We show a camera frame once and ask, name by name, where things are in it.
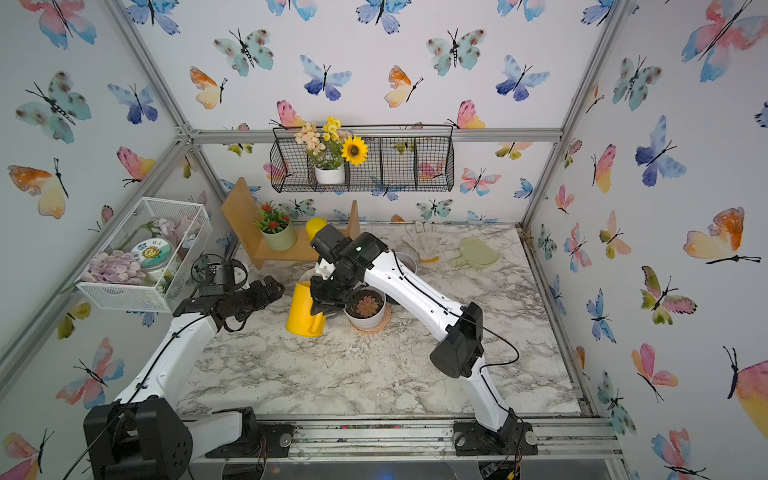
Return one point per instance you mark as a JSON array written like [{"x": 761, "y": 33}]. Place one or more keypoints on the pink artificial flower bunch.
[{"x": 117, "y": 267}]

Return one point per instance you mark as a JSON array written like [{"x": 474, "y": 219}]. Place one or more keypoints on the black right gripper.
[{"x": 320, "y": 304}]

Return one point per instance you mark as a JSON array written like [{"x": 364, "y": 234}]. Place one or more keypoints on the green pot red flowers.
[{"x": 275, "y": 226}]

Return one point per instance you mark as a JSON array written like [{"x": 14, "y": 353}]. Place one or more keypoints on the white knit work glove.
[{"x": 423, "y": 238}]

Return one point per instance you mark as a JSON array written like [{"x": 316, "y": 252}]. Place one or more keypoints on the white pot green succulent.
[{"x": 406, "y": 263}]

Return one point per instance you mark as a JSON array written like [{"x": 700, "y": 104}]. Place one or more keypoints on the yellow plastic watering can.
[{"x": 301, "y": 320}]

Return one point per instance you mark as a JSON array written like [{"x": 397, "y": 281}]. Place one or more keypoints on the wooden desktop shelf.
[{"x": 242, "y": 212}]

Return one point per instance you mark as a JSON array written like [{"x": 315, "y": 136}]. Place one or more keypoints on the black wire wall basket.
[{"x": 414, "y": 158}]

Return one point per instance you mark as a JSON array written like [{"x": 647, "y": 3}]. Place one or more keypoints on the round green label tin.
[{"x": 152, "y": 253}]

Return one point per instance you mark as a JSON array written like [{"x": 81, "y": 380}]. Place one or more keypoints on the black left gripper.
[{"x": 263, "y": 299}]

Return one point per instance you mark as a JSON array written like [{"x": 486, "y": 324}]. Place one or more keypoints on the ribbed white pot red succulent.
[{"x": 305, "y": 279}]

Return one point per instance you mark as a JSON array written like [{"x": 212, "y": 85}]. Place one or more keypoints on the terracotta pot saucer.
[{"x": 385, "y": 320}]

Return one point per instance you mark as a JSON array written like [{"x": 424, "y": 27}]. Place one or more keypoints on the white mesh wall basket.
[{"x": 185, "y": 225}]

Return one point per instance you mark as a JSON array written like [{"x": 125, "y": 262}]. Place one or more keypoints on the yellow plastic bottle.
[{"x": 314, "y": 226}]

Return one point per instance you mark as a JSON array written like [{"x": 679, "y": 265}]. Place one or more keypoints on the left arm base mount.
[{"x": 258, "y": 438}]

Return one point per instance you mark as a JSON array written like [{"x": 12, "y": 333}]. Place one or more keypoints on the white pot pink succulent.
[{"x": 366, "y": 309}]

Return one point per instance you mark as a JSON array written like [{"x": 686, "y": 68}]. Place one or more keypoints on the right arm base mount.
[{"x": 515, "y": 437}]

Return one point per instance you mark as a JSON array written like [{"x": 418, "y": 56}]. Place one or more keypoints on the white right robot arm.
[{"x": 458, "y": 328}]

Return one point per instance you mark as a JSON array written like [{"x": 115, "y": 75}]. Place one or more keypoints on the white pot artificial flowers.
[{"x": 331, "y": 149}]

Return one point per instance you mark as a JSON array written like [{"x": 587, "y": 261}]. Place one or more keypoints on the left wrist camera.
[{"x": 219, "y": 279}]

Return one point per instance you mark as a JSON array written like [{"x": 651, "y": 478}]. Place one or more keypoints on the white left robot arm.
[{"x": 140, "y": 435}]

